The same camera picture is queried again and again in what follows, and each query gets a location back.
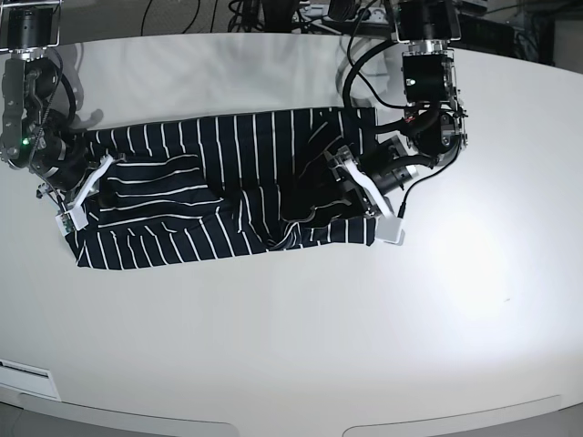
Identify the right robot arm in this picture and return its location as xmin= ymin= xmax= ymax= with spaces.
xmin=1 ymin=1 xmax=117 ymax=211

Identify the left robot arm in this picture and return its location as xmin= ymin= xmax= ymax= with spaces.
xmin=281 ymin=1 xmax=467 ymax=228

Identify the white power strip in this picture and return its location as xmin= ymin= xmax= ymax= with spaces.
xmin=292 ymin=1 xmax=390 ymax=25

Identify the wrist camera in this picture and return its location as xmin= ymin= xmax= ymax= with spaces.
xmin=375 ymin=216 xmax=404 ymax=246
xmin=56 ymin=207 xmax=88 ymax=237

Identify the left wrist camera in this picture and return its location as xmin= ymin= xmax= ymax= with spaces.
xmin=375 ymin=216 xmax=404 ymax=246

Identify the white label plate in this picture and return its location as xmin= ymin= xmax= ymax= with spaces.
xmin=0 ymin=359 xmax=61 ymax=401

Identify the navy white-striped T-shirt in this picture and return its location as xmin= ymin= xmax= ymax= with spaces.
xmin=66 ymin=107 xmax=376 ymax=270

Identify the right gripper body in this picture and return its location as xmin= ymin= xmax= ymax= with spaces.
xmin=29 ymin=137 xmax=92 ymax=191

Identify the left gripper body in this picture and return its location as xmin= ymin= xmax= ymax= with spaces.
xmin=358 ymin=136 xmax=418 ymax=195

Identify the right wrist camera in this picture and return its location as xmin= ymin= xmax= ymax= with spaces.
xmin=56 ymin=207 xmax=88 ymax=237

